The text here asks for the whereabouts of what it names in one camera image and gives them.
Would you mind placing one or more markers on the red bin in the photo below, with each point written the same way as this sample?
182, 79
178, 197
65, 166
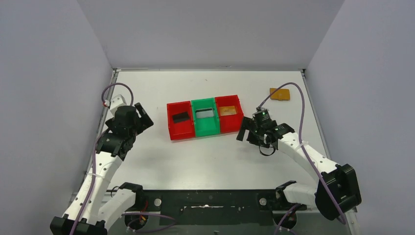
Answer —
231, 123
182, 130

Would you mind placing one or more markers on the yellow leather card holder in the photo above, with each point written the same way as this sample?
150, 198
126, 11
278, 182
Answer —
280, 94

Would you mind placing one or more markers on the right red bin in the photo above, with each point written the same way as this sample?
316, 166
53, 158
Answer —
231, 123

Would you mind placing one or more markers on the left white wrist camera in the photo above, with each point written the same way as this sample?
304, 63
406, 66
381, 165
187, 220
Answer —
116, 102

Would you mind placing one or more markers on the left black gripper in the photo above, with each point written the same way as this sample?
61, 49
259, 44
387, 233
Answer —
140, 119

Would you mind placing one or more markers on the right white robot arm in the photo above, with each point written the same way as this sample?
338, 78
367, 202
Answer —
336, 190

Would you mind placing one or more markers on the left red bin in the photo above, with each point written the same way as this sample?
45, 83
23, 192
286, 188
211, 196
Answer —
182, 130

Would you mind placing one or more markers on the silver card in green bin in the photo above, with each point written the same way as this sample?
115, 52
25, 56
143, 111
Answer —
204, 113

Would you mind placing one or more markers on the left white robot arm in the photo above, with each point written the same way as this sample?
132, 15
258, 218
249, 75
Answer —
86, 215

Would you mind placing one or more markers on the gold card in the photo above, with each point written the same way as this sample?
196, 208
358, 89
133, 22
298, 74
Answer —
227, 110

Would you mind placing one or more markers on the green middle bin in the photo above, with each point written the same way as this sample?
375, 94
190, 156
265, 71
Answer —
206, 119

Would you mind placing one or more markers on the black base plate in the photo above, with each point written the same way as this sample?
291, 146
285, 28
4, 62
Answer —
215, 207

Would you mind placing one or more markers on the black card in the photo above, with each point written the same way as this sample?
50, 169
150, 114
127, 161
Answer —
181, 117

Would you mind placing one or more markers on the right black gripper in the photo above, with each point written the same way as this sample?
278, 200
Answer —
250, 131

